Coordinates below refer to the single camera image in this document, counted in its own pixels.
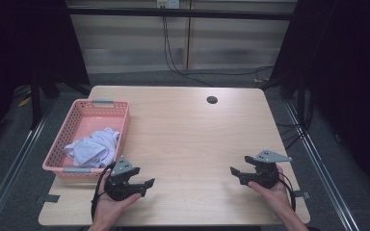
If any dark curtain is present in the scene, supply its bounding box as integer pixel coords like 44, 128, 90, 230
0, 0, 91, 155
269, 0, 370, 201

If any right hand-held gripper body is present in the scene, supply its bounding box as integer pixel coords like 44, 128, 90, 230
243, 149, 293, 190

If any bundle of black floor cables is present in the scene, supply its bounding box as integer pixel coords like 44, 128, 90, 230
276, 121, 310, 150

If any grey tape piece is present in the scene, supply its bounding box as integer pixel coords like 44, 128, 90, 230
293, 190, 311, 200
36, 193, 61, 204

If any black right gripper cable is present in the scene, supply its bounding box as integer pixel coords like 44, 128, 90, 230
278, 172, 297, 212

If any black horizontal bar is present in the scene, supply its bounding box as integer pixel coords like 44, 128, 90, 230
66, 7, 298, 21

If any white wall power outlet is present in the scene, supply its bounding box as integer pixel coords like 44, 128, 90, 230
156, 0, 181, 10

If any metal floor rail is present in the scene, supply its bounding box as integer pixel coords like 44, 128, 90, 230
0, 102, 57, 231
283, 100, 362, 231

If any black floor cable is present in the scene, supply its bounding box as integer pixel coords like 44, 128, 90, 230
186, 65, 275, 77

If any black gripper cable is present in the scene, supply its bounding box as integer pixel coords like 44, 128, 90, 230
278, 172, 297, 212
91, 162, 117, 223

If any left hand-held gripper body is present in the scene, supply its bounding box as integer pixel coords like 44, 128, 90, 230
104, 155, 143, 202

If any person's left hand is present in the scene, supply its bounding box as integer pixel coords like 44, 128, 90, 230
92, 175, 143, 225

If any person's right hand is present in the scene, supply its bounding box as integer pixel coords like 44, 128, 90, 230
248, 165, 292, 215

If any white cat print towel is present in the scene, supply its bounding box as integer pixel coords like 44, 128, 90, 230
64, 126, 120, 169

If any black metal stand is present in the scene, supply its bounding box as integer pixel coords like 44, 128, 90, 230
258, 68, 316, 129
28, 68, 93, 130

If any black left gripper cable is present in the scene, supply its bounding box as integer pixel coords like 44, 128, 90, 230
91, 162, 117, 223

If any yellow floor object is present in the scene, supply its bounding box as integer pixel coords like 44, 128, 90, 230
17, 95, 33, 108

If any black hanging wall cable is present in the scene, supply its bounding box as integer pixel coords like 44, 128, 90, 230
162, 15, 215, 88

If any pink plastic basket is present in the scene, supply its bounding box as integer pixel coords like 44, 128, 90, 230
41, 98, 131, 180

